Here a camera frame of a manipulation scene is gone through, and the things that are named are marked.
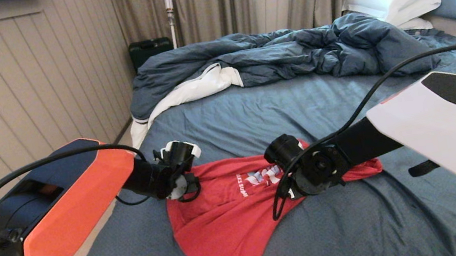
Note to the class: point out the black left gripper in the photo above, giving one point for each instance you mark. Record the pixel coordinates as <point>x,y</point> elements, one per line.
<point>180,187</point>

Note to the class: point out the red printed t-shirt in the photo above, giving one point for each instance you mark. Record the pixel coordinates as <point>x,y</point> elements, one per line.
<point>225,228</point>

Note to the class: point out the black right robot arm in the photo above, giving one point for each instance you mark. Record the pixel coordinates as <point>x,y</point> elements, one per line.
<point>445,131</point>

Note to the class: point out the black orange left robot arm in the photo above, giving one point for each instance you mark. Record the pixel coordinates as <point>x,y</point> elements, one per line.
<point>68,210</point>

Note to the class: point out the dark green suitcase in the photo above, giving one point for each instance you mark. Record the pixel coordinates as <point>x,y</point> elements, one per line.
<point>149,51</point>

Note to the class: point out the dark blue crumpled duvet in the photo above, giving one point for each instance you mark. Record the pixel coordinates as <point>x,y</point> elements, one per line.
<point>289,51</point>

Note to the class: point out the blue-grey bed sheet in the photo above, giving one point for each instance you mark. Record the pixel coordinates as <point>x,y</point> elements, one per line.
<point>360,225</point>

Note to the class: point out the white stick vacuum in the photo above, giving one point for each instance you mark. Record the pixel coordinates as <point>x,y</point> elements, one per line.
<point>168,1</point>

